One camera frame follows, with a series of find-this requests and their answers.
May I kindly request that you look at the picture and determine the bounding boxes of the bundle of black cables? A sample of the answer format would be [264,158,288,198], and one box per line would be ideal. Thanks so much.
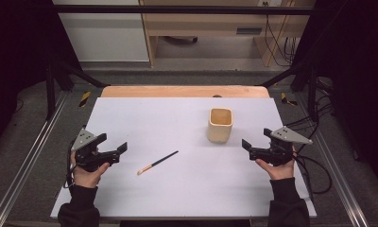
[264,1,299,67]

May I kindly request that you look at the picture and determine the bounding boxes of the person's left hand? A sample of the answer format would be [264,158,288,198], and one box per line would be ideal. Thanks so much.
[69,150,112,189]

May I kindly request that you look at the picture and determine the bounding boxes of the person's right hand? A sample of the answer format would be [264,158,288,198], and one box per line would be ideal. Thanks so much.
[255,146,297,182]

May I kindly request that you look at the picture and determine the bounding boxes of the dark curtain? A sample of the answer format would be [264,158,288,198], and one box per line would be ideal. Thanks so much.
[0,0,81,154]
[293,0,378,187]

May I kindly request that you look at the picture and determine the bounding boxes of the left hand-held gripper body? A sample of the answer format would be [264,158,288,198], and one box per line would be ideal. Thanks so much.
[71,127,121,173]

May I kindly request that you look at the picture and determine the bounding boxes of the square wooden chopstick holder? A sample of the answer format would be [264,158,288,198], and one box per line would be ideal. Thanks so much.
[207,107,234,145]

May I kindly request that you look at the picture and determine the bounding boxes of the white cabinet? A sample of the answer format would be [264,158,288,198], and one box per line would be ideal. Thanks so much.
[52,0,150,63]

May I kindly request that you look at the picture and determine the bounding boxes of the black floor cables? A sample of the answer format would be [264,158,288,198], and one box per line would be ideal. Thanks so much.
[284,77,335,195]

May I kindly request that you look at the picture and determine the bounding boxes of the black and tan chopstick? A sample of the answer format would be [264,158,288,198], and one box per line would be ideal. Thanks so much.
[136,149,180,176]

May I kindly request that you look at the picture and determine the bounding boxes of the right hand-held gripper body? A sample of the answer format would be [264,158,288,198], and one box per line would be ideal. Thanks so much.
[249,125,314,167]

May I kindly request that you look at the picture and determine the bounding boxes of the black metal stand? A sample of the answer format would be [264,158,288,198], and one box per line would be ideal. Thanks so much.
[260,59,321,123]
[44,59,110,121]

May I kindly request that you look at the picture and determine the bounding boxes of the light wooden desk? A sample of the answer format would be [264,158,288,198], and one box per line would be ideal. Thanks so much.
[138,0,316,68]

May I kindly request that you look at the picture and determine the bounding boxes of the black horizontal frame bar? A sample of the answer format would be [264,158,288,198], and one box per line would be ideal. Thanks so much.
[51,4,318,16]

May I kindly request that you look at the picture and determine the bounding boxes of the black and yellow tape strip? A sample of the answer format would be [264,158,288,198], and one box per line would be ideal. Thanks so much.
[78,90,93,109]
[280,92,299,107]

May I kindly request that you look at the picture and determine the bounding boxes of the wooden table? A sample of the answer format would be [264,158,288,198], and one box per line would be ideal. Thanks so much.
[100,84,271,99]

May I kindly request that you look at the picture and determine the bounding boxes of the aluminium frame rail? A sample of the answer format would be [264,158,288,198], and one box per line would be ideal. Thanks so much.
[295,91,371,227]
[0,91,70,227]

